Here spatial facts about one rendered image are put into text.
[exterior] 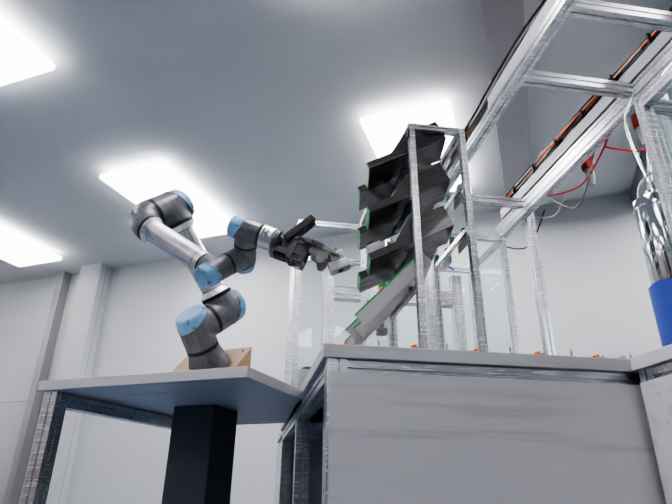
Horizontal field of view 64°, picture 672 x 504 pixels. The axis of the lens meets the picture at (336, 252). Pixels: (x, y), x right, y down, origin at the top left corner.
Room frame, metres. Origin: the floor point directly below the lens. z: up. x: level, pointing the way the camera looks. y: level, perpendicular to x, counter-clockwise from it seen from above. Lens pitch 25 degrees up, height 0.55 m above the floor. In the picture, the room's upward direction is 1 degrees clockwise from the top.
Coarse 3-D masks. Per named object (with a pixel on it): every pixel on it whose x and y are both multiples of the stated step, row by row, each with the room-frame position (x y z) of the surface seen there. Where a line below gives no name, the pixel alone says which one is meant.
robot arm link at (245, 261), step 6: (234, 246) 1.55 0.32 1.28; (228, 252) 1.55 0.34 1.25; (234, 252) 1.55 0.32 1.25; (240, 252) 1.55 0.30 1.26; (246, 252) 1.55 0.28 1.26; (252, 252) 1.56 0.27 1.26; (234, 258) 1.54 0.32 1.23; (240, 258) 1.55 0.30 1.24; (246, 258) 1.57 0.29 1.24; (252, 258) 1.59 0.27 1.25; (240, 264) 1.56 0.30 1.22; (246, 264) 1.58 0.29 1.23; (252, 264) 1.61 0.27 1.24; (240, 270) 1.59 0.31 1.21; (246, 270) 1.62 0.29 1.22; (252, 270) 1.64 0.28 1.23
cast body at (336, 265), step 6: (342, 252) 1.49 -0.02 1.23; (330, 258) 1.49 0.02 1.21; (336, 258) 1.49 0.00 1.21; (342, 258) 1.49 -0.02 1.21; (330, 264) 1.49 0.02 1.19; (336, 264) 1.49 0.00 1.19; (342, 264) 1.49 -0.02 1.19; (348, 264) 1.49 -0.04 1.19; (354, 264) 1.51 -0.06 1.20; (330, 270) 1.49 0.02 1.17; (336, 270) 1.50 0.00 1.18; (342, 270) 1.52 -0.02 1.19
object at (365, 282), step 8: (432, 256) 1.66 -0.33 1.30; (400, 264) 1.61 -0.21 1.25; (360, 272) 1.59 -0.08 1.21; (384, 272) 1.62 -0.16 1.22; (392, 272) 1.65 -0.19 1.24; (360, 280) 1.61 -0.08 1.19; (368, 280) 1.63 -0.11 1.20; (376, 280) 1.66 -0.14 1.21; (384, 280) 1.70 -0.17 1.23; (360, 288) 1.68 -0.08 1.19; (368, 288) 1.71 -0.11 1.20
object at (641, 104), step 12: (660, 84) 1.07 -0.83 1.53; (648, 96) 1.12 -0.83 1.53; (636, 108) 1.17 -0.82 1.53; (648, 108) 1.15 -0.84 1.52; (648, 120) 1.14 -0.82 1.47; (648, 132) 1.15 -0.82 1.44; (648, 144) 1.16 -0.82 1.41; (648, 156) 1.17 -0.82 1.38; (660, 156) 1.14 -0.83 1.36; (660, 168) 1.15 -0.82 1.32; (660, 180) 1.16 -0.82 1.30; (660, 192) 1.16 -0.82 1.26
